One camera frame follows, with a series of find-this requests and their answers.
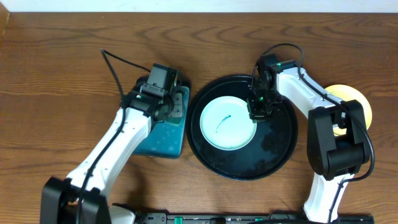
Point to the round black tray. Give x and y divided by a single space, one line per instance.
271 147

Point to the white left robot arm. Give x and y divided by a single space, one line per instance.
83 196

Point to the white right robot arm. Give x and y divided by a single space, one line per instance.
337 140

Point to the yellow plate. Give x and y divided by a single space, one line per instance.
349 93

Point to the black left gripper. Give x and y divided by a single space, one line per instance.
173 101

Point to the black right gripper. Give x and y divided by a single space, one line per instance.
255 114

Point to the light green plate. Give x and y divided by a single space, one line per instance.
225 123

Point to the black rectangular water tray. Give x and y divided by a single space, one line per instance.
166 139

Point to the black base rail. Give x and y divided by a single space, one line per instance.
255 218

